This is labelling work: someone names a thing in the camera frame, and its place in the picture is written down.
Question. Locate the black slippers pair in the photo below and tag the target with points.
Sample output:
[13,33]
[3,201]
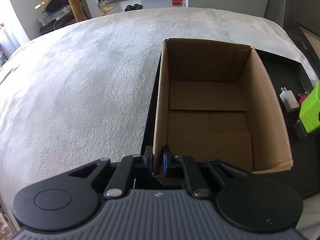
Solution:
[133,7]

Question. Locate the black framed cork board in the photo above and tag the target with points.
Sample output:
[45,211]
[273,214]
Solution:
[307,41]

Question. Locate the green plastic cube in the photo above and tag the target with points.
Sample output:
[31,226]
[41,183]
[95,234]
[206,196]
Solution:
[309,111]

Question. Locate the pink toy figure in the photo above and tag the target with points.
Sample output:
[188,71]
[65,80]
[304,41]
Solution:
[302,96]

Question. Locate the yellow slipper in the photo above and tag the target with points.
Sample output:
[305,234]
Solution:
[106,10]

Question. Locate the beige grey square adapter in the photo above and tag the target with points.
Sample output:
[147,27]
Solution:
[300,130]

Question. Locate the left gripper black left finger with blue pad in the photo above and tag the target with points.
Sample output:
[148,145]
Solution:
[131,169]

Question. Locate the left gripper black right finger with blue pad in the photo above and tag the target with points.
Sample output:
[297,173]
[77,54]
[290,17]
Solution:
[186,169]

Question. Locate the black tray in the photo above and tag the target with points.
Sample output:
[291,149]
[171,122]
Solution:
[290,99]

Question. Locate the black suitcase under table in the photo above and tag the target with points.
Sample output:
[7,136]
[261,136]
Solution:
[56,15]

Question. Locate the brown cardboard box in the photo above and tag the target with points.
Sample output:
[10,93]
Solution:
[220,104]

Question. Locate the white charger plug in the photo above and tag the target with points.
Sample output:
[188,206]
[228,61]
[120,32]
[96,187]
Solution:
[289,100]

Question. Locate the dark leaning board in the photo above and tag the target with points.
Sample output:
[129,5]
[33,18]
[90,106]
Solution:
[288,12]

